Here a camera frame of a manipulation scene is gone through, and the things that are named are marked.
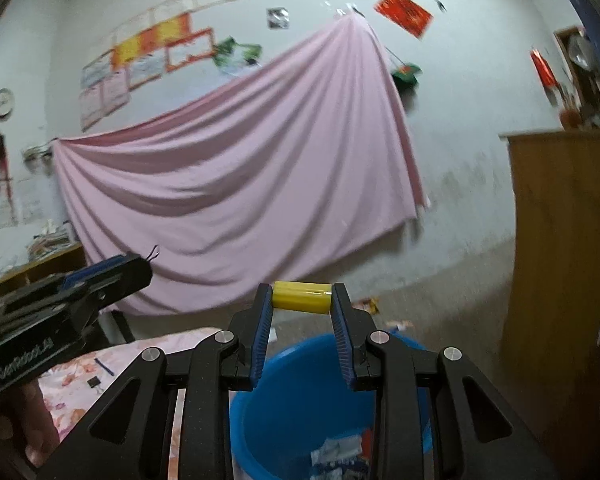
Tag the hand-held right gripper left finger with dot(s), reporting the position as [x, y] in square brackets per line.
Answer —
[261, 340]

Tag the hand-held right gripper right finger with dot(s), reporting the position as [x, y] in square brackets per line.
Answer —
[343, 347]

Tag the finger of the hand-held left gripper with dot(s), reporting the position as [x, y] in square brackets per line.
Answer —
[95, 272]
[55, 315]

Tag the yellow cylinder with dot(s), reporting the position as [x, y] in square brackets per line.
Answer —
[302, 297]

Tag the blue plastic basin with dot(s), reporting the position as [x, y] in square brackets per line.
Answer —
[290, 400]

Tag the white printed packet green edge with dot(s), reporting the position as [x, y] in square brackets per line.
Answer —
[337, 449]

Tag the blue and white snack wrapper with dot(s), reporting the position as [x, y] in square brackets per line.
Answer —
[340, 471]

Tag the person's left hand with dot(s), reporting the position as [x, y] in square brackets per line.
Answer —
[30, 420]

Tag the yellow and red wrapper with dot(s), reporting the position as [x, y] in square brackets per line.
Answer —
[367, 306]

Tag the wooden shelf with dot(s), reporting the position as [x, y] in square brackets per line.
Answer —
[45, 267]

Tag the stack of books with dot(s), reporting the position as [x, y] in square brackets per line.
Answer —
[52, 240]

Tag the black table leg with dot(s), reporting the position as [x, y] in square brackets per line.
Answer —
[119, 326]

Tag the white paper scraps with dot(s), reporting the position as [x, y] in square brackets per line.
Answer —
[399, 326]

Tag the blue pen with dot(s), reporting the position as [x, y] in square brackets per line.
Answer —
[104, 366]

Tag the black binder clip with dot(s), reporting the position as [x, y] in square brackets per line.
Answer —
[95, 383]

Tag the pink floral blanket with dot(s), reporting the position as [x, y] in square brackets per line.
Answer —
[130, 355]

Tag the red small wrapper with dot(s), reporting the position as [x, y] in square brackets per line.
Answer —
[368, 441]

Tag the red tassel decoration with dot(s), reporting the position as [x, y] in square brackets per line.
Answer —
[0, 165]

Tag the pink hanging sheet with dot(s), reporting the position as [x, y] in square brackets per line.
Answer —
[240, 170]

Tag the wooden cabinet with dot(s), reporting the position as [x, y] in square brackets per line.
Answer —
[565, 270]

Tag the green paper decorations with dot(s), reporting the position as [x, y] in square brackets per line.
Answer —
[235, 54]

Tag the green and red hanging bag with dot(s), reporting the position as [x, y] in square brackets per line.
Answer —
[407, 76]

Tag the black and white small poster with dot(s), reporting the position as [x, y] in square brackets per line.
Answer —
[278, 18]

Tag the orange ball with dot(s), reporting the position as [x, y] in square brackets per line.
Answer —
[570, 118]

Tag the red paper square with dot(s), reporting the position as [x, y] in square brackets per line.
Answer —
[404, 12]

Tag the red hanging ornament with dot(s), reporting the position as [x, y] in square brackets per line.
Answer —
[544, 69]

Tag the white plastic bag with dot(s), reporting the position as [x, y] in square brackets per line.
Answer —
[579, 51]

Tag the white wall paper sheets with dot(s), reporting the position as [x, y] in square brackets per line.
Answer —
[20, 207]

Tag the small wall shelf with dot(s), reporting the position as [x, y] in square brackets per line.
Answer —
[37, 154]

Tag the round wall clock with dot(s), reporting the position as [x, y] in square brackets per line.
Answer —
[2, 104]

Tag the group of wall certificates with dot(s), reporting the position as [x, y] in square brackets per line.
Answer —
[145, 55]

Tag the black wall hook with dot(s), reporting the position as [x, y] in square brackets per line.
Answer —
[440, 3]

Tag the wooden wall niche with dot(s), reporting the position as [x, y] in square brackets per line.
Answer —
[592, 90]

